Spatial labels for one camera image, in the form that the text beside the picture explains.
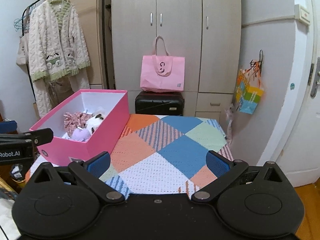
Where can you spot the white cloth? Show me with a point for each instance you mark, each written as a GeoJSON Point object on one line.
{"type": "Point", "coordinates": [7, 220]}

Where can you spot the colourful paper gift bag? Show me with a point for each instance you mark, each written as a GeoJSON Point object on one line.
{"type": "Point", "coordinates": [250, 97]}

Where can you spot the light wooden wardrobe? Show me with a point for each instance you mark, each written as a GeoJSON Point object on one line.
{"type": "Point", "coordinates": [180, 17]}

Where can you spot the white cat plush brown tail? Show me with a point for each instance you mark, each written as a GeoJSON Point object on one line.
{"type": "Point", "coordinates": [93, 123]}

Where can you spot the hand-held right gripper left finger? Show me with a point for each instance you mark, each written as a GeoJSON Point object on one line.
{"type": "Point", "coordinates": [100, 164]}

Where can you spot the white wall switch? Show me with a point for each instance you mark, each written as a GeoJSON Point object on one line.
{"type": "Point", "coordinates": [302, 15]}

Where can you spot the patchwork knitted blanket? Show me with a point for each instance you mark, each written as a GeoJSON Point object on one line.
{"type": "Point", "coordinates": [175, 150]}

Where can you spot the pink tote bag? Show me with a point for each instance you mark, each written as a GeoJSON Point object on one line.
{"type": "Point", "coordinates": [162, 80]}

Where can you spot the black metal clothes rack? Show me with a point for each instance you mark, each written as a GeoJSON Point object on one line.
{"type": "Point", "coordinates": [108, 55]}

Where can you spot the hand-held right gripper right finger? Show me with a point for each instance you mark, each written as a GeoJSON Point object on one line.
{"type": "Point", "coordinates": [217, 164]}

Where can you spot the beige canvas tote bag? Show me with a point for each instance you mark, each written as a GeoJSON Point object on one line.
{"type": "Point", "coordinates": [23, 52]}

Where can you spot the cream fluffy robe green trim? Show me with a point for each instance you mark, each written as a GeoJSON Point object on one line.
{"type": "Point", "coordinates": [57, 42]}

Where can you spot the purple plush with floral dress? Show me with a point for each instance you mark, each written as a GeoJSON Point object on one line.
{"type": "Point", "coordinates": [80, 134]}

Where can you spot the white door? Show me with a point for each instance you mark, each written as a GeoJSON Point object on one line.
{"type": "Point", "coordinates": [300, 130]}

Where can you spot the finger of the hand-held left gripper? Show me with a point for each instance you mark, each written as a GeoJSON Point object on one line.
{"type": "Point", "coordinates": [30, 136]}
{"type": "Point", "coordinates": [7, 127]}

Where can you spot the pale crumpled plastic bag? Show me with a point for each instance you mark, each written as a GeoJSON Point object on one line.
{"type": "Point", "coordinates": [230, 120]}

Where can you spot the black suitcase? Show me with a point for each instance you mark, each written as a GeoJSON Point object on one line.
{"type": "Point", "coordinates": [155, 105]}

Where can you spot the pink cardboard box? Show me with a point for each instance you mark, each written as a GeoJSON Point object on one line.
{"type": "Point", "coordinates": [100, 142]}

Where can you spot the dark bag with white label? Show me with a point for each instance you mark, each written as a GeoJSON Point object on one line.
{"type": "Point", "coordinates": [17, 173]}

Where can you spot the round blue wall sticker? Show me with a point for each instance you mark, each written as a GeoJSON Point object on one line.
{"type": "Point", "coordinates": [292, 86]}

